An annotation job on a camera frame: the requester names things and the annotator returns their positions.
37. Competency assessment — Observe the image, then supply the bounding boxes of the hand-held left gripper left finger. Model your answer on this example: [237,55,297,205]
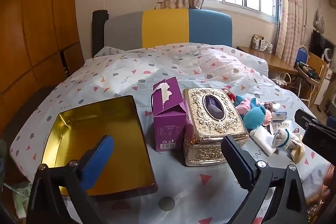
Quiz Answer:
[26,135,116,224]

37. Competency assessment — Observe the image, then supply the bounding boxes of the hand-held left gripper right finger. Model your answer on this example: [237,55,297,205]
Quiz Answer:
[221,135,309,224]

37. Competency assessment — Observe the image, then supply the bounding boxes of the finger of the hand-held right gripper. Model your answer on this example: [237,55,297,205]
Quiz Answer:
[294,109,319,130]

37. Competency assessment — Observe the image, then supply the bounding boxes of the white wet wipes pack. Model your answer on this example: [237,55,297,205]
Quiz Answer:
[270,120,293,135]

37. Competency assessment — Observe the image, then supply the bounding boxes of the blue tissue pack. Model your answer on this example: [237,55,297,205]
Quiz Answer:
[272,111,288,121]

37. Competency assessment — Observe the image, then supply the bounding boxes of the white knitted toy blue band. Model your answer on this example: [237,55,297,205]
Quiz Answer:
[273,128,302,149]

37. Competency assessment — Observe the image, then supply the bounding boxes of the white sponge block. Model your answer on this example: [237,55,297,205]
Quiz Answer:
[249,126,279,157]

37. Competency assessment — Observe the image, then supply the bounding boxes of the gold rectangular tin box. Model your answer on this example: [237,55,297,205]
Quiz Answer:
[41,95,159,198]

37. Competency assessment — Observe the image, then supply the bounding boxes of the blue plush toy pink ears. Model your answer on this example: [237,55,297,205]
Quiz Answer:
[235,97,266,133]

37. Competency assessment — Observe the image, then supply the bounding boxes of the small red doll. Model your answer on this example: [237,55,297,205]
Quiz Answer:
[226,90,238,104]

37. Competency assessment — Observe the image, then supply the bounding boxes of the person's right forearm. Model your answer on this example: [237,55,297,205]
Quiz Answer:
[307,167,336,224]

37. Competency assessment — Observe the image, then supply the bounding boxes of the small brown plush toy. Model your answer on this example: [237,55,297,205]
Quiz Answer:
[264,102,281,112]

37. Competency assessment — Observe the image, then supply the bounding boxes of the dark hand tool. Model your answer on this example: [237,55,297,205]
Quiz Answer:
[297,61,321,81]

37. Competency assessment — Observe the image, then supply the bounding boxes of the ornate gold tissue box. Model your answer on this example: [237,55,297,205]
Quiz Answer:
[182,88,249,167]

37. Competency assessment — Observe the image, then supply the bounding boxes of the wooden desk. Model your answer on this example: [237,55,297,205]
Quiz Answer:
[236,46,299,75]

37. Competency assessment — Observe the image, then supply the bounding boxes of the black screen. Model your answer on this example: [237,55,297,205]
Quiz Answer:
[309,29,335,60]

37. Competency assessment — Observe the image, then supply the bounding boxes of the purple carton box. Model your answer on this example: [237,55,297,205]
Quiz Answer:
[152,76,195,152]

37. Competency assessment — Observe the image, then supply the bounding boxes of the green white bag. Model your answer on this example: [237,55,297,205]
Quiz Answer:
[10,181,32,212]

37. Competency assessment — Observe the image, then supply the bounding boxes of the white patterned bedsheet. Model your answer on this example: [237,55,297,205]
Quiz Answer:
[10,42,332,224]

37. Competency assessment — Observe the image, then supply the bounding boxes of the wooden wardrobe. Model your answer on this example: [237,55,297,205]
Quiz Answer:
[0,0,85,111]

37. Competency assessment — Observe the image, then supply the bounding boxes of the grey yellow blue headboard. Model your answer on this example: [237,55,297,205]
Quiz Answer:
[104,9,233,48]

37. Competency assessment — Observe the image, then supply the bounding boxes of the white ring light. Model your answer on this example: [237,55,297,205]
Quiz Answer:
[325,46,336,70]

